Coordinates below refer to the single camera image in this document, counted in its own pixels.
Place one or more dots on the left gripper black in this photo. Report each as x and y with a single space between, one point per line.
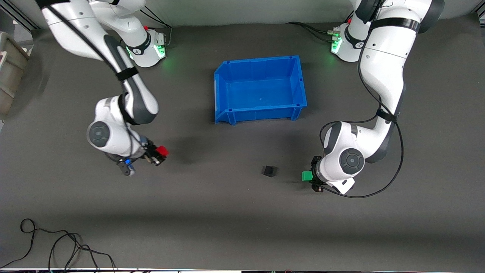
314 175

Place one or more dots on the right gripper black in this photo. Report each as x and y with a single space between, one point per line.
150 152

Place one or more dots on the small red cube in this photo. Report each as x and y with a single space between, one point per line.
163 151

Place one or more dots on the small green cube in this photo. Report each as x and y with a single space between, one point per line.
306 176

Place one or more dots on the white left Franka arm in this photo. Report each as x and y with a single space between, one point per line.
382 64

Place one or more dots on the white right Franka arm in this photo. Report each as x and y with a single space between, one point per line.
75 30

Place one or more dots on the small black cube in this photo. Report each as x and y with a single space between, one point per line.
269 171

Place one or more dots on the blue plastic storage bin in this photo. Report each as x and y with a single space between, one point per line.
261 91

